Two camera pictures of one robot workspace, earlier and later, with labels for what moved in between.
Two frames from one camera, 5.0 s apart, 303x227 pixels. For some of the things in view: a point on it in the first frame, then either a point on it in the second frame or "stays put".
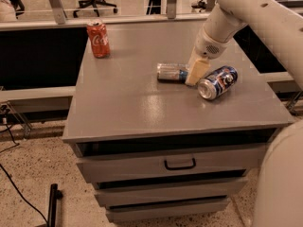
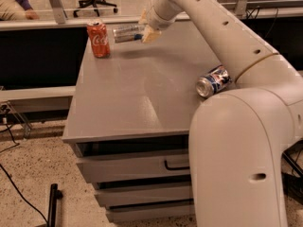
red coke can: [99, 38] stays put
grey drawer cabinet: [156, 151] stays put
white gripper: [208, 46] to [153, 20]
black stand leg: [54, 195] stays put
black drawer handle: [172, 168] stays put
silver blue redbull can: [174, 72] to [129, 32]
